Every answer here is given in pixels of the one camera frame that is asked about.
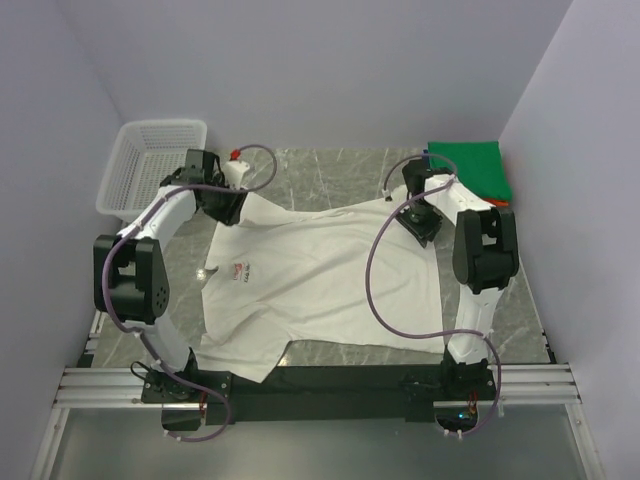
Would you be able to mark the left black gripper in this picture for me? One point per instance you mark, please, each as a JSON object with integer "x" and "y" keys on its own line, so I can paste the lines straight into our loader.
{"x": 231, "y": 214}

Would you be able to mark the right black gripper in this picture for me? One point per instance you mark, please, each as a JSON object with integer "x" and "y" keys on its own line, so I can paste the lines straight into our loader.
{"x": 421, "y": 233}

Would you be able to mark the white t shirt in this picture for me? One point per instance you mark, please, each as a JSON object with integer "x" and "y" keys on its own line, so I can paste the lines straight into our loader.
{"x": 347, "y": 275}

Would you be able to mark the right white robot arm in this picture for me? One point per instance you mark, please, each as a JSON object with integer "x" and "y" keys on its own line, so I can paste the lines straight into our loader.
{"x": 484, "y": 259}

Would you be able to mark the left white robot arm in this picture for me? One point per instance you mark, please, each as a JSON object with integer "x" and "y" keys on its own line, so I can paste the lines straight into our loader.
{"x": 131, "y": 282}

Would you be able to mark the orange folded t shirt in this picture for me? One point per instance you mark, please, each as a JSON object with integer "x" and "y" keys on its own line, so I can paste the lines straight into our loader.
{"x": 499, "y": 203}

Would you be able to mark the green folded t shirt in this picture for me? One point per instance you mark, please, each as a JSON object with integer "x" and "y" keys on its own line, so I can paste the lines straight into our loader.
{"x": 479, "y": 166}

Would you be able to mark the white plastic basket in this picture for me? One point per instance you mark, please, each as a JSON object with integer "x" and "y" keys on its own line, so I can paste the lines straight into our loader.
{"x": 144, "y": 153}

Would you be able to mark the black base beam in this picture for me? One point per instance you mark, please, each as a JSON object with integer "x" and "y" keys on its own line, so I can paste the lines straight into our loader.
{"x": 355, "y": 392}

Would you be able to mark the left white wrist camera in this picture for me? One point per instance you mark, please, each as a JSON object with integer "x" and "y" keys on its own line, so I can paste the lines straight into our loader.
{"x": 235, "y": 170}

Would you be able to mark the aluminium frame rail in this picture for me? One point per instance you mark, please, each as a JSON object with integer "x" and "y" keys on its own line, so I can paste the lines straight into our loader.
{"x": 84, "y": 386}

